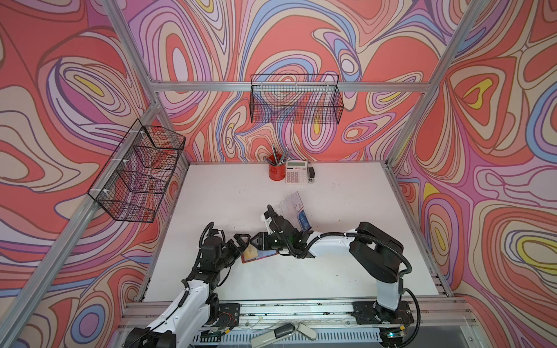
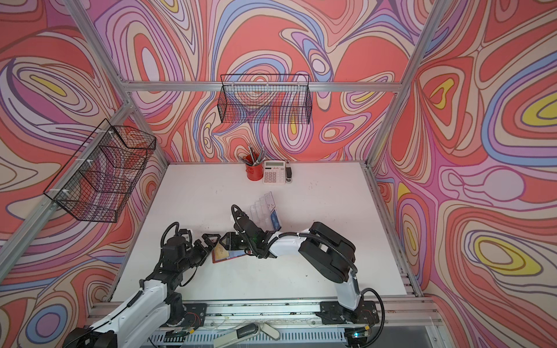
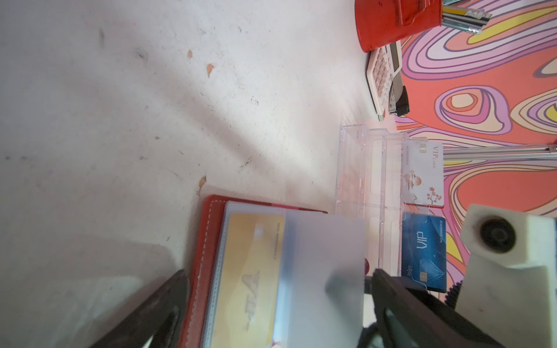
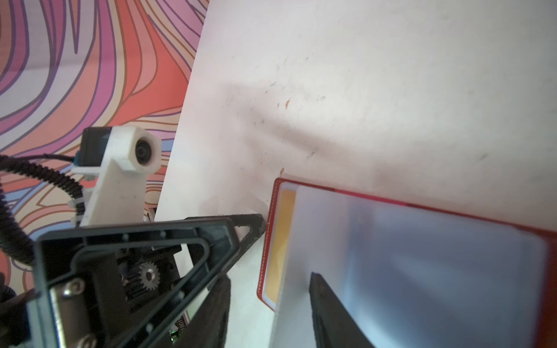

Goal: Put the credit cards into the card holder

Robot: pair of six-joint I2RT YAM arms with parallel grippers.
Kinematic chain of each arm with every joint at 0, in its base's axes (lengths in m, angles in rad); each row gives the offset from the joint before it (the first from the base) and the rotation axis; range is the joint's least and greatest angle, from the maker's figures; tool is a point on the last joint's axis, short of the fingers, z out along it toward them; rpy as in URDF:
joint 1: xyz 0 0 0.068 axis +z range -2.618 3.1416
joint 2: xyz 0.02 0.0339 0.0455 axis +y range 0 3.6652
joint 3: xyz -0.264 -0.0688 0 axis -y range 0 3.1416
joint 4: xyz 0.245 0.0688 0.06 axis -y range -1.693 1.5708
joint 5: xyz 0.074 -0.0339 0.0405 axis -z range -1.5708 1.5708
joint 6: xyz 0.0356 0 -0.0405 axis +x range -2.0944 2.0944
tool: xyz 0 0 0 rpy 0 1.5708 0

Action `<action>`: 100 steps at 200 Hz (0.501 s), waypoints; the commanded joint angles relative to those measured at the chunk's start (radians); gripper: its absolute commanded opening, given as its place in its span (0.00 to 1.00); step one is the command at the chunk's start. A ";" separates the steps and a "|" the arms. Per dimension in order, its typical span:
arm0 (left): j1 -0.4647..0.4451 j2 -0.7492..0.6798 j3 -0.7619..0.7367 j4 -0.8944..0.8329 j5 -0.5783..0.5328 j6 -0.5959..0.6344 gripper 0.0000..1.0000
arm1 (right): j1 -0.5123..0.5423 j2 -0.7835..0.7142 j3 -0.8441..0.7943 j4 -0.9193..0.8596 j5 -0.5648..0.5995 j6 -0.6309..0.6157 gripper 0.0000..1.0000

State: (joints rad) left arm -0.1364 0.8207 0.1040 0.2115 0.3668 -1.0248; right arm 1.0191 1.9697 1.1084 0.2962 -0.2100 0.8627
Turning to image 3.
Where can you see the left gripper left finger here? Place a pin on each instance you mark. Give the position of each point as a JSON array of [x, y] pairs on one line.
[[158, 321]]

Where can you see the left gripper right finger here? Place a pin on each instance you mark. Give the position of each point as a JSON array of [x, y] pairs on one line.
[[410, 317]]

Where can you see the red leather card holder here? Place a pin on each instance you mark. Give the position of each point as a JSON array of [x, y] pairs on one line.
[[320, 299]]

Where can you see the gold VIP card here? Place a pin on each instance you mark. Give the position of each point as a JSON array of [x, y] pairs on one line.
[[244, 296]]

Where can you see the white VIP card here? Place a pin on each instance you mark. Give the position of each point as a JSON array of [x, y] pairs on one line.
[[422, 173]]

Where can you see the black stapler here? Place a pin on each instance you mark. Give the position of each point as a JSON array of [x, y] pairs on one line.
[[398, 101]]

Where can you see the white pink calculator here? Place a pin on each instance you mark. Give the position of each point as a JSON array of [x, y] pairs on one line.
[[384, 79]]

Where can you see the red pen cup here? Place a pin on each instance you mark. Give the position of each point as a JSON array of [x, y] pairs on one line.
[[382, 22]]

